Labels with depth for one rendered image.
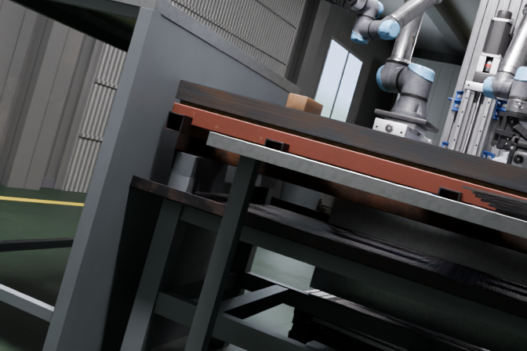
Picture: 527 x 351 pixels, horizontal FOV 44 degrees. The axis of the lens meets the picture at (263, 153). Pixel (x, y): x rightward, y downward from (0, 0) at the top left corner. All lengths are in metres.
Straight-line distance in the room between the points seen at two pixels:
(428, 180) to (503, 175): 0.17
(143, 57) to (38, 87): 3.23
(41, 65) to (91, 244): 3.25
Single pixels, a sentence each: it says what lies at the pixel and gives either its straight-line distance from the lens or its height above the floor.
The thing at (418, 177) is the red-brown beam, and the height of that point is 0.78.
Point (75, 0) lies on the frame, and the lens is 1.87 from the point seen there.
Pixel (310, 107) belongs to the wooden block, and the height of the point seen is 0.90.
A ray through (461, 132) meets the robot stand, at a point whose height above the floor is 1.04.
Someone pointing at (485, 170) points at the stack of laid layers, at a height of 0.84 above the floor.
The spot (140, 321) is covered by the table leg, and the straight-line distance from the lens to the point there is 1.90.
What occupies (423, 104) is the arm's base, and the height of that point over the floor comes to 1.11.
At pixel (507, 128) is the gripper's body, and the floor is 1.03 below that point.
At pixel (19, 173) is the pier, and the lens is 5.00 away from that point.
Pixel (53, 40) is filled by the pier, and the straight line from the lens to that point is 4.95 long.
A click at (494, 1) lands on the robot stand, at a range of 3.03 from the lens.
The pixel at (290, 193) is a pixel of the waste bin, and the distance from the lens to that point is 7.95.
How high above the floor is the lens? 0.74
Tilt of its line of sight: level
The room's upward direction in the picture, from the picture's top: 16 degrees clockwise
